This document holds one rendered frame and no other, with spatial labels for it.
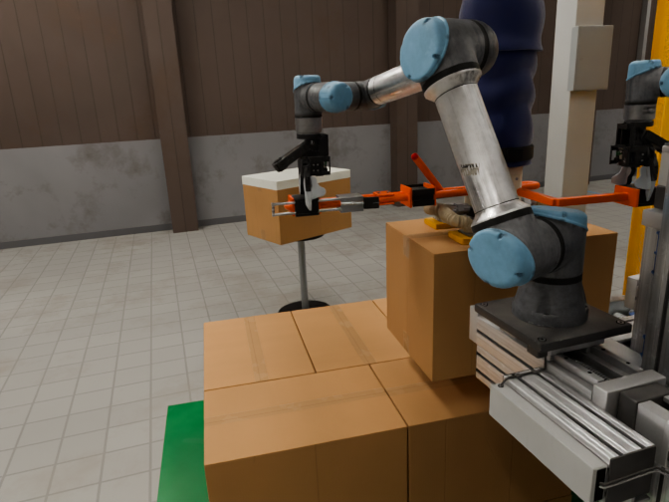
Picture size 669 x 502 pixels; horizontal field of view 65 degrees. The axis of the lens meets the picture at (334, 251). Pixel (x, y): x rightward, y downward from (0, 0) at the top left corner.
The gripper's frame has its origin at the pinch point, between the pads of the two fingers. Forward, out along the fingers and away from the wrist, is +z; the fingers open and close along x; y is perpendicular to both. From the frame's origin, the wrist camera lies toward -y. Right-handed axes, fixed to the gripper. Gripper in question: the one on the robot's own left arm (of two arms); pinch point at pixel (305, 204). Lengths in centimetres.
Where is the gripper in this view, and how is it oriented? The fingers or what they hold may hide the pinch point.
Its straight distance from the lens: 152.3
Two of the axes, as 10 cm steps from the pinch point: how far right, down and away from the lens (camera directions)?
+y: 9.7, -0.9, 2.2
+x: -2.3, -2.8, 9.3
